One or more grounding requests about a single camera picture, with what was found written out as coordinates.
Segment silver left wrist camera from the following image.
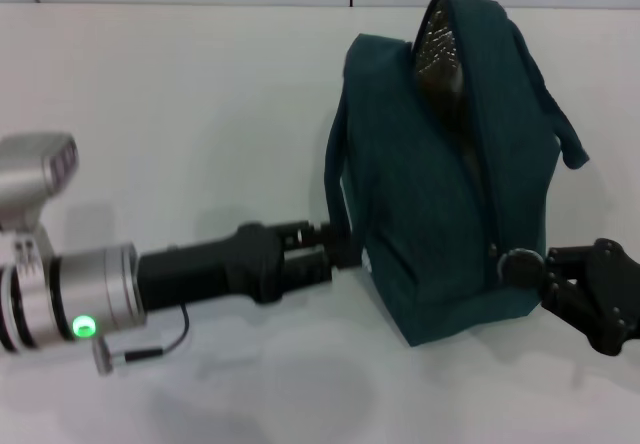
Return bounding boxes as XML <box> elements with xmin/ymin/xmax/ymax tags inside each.
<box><xmin>0</xmin><ymin>132</ymin><xmax>81</xmax><ymax>238</ymax></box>

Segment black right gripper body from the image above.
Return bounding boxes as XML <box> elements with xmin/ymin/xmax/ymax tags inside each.
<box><xmin>582</xmin><ymin>237</ymin><xmax>640</xmax><ymax>359</ymax></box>

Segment left gripper cable with plug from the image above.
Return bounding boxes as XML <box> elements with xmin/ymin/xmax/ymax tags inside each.
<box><xmin>92</xmin><ymin>303</ymin><xmax>192</xmax><ymax>378</ymax></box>

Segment teal fabric lunch bag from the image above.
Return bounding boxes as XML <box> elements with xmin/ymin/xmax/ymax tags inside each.
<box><xmin>322</xmin><ymin>0</ymin><xmax>591</xmax><ymax>349</ymax></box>

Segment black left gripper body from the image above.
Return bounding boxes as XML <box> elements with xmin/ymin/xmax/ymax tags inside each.
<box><xmin>134</xmin><ymin>221</ymin><xmax>287</xmax><ymax>316</ymax></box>

